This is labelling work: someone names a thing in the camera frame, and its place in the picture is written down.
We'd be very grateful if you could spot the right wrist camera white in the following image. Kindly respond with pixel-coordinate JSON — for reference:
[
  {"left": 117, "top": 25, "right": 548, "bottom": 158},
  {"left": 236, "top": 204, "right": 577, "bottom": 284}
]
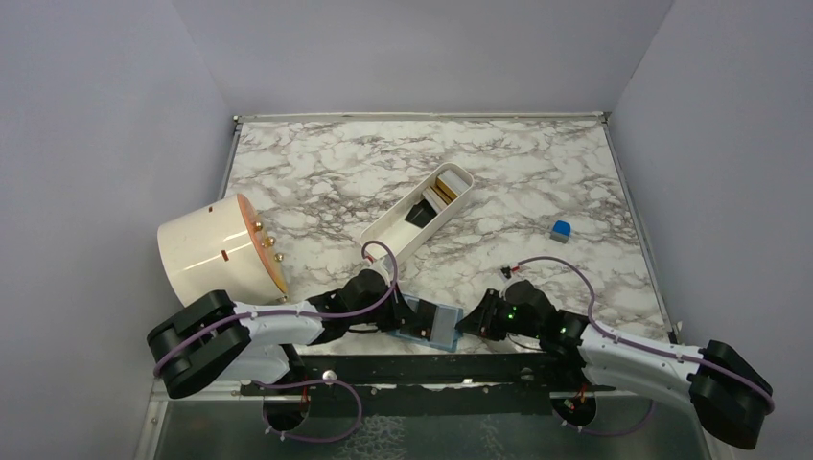
[{"left": 499, "top": 264, "right": 521, "bottom": 283}]

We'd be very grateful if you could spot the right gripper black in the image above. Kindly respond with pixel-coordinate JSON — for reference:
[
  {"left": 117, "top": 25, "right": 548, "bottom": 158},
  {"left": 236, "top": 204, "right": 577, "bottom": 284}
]
[{"left": 455, "top": 287, "right": 542, "bottom": 341}]

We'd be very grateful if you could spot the white cards stack in tray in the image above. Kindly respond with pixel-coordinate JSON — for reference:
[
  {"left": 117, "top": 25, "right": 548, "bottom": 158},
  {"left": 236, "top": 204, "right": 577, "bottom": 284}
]
[{"left": 420, "top": 169, "right": 471, "bottom": 213}]

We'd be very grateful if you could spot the black credit card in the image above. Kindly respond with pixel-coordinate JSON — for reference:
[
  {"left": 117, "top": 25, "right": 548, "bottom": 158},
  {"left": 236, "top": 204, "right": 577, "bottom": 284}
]
[{"left": 409, "top": 300, "right": 438, "bottom": 340}]

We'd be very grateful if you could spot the cream cylindrical container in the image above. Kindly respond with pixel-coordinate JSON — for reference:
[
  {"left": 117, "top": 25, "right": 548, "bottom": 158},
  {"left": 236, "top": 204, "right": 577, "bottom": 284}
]
[{"left": 157, "top": 194, "right": 289, "bottom": 307}]

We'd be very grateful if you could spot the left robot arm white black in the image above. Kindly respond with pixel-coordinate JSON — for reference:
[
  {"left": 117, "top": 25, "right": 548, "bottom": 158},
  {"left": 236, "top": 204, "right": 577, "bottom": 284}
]
[{"left": 147, "top": 269, "right": 421, "bottom": 399}]

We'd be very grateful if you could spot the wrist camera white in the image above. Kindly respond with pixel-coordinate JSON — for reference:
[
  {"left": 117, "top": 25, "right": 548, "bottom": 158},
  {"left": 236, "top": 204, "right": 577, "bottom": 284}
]
[
  {"left": 499, "top": 264, "right": 521, "bottom": 283},
  {"left": 367, "top": 256, "right": 395, "bottom": 283}
]

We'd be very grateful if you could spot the black front mounting rail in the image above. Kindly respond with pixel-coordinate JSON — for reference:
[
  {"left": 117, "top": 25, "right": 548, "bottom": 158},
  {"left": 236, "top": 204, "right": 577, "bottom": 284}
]
[{"left": 240, "top": 353, "right": 598, "bottom": 418}]

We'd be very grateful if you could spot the grey card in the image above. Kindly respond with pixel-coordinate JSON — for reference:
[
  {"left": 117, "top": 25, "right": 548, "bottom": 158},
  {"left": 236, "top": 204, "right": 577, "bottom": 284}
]
[{"left": 430, "top": 306, "right": 461, "bottom": 349}]

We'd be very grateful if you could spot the purple cable loop below rail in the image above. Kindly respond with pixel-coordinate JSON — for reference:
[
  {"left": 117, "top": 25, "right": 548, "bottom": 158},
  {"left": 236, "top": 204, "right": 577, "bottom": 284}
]
[{"left": 253, "top": 379, "right": 364, "bottom": 445}]

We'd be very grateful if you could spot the blue leather card holder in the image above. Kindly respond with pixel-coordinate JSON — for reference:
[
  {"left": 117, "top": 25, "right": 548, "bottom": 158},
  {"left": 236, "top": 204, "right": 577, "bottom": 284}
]
[{"left": 388, "top": 294, "right": 465, "bottom": 353}]

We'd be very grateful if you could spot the gold credit card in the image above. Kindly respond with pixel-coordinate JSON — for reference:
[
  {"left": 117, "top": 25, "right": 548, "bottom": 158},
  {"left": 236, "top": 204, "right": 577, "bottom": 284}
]
[{"left": 435, "top": 176, "right": 466, "bottom": 202}]

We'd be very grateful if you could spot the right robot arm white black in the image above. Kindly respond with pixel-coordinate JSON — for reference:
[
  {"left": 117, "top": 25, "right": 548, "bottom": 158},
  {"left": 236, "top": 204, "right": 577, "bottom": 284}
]
[{"left": 455, "top": 280, "right": 773, "bottom": 449}]

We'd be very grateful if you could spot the white oblong plastic tray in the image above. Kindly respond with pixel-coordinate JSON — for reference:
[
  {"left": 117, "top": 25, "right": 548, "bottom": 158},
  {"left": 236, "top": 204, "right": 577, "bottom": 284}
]
[{"left": 359, "top": 163, "right": 475, "bottom": 264}]

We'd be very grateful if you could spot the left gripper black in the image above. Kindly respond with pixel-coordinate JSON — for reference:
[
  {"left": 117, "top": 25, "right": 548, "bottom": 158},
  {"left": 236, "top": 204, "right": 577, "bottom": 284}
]
[{"left": 348, "top": 280, "right": 422, "bottom": 332}]

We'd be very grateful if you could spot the black card in tray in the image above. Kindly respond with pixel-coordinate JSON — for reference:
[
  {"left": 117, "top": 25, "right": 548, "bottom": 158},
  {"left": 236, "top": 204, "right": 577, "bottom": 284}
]
[{"left": 405, "top": 199, "right": 437, "bottom": 228}]

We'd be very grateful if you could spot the small blue grey block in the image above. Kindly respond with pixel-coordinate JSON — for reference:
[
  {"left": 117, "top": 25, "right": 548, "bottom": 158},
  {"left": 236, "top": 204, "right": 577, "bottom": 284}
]
[{"left": 549, "top": 220, "right": 571, "bottom": 243}]

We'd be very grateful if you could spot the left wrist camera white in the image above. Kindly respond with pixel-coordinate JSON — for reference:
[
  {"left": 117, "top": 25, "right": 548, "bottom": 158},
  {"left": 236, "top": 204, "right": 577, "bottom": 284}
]
[{"left": 367, "top": 256, "right": 395, "bottom": 283}]

